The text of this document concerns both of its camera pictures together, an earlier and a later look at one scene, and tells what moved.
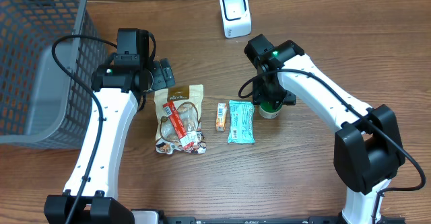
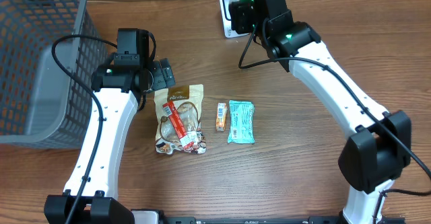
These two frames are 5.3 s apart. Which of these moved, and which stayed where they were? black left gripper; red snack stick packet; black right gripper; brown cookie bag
Moved: black right gripper
Stayed: red snack stick packet; brown cookie bag; black left gripper
